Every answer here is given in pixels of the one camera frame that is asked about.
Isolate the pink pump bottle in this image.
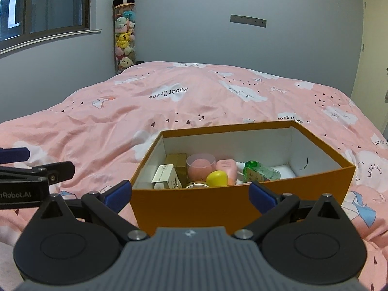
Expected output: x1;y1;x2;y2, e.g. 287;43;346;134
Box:
216;159;237;185

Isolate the pink cloud-print duvet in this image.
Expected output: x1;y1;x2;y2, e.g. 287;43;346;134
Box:
1;62;387;290

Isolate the white card box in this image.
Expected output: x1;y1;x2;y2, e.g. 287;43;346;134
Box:
152;164;182;190

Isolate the plush toy column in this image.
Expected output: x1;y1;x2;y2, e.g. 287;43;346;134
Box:
113;3;136;74

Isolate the round silver tin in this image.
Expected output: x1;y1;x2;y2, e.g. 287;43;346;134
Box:
186;181;209;189

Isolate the yellow bulb-cap bottle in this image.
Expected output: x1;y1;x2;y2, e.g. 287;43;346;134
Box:
206;170;228;188

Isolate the cream door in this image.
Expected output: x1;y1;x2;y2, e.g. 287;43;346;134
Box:
351;0;387;132

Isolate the green liquid bottle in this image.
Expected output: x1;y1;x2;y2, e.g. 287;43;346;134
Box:
243;160;281;183

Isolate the gold rectangular box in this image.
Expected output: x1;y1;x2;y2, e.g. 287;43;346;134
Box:
164;153;187;188

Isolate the pink puff clear case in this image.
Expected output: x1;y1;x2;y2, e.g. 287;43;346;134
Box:
186;153;216;182

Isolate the window with dark frame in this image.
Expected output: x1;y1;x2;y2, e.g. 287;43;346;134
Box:
1;0;91;53

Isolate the orange cardboard box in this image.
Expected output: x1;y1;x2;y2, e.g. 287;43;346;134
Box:
130;121;355;234

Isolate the grey wall hook rail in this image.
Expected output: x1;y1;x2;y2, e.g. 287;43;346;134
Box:
230;15;266;28

